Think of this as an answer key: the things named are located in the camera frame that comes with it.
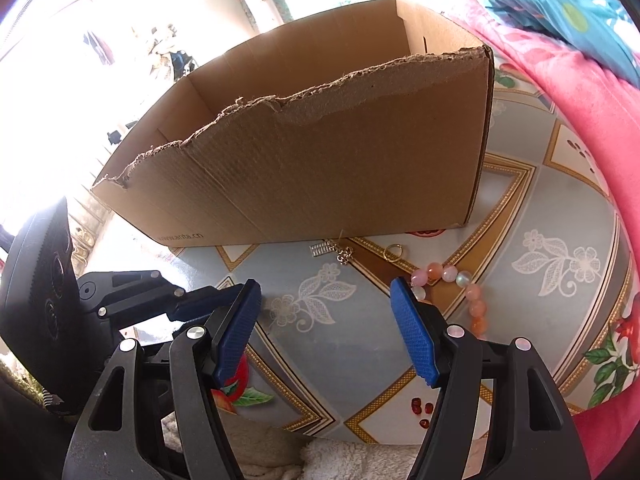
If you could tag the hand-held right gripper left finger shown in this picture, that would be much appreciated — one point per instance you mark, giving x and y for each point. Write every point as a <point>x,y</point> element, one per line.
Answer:
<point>235,330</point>

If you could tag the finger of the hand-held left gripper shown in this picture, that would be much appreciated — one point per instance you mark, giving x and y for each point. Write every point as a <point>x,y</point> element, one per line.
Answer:
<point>200,302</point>

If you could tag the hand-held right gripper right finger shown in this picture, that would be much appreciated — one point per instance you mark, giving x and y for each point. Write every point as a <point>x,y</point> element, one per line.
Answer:
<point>415,330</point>

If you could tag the brown cardboard box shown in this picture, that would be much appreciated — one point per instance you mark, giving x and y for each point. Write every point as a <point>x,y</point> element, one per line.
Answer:
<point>325,170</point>

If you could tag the beige fleece towel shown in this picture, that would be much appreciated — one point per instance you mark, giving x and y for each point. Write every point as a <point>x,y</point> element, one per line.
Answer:
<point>280,455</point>

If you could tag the pink blanket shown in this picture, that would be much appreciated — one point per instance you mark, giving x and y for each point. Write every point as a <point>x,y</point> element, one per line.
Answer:
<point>575,90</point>

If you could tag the blue floral quilt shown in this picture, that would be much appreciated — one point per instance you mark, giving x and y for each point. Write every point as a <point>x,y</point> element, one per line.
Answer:
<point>550,5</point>

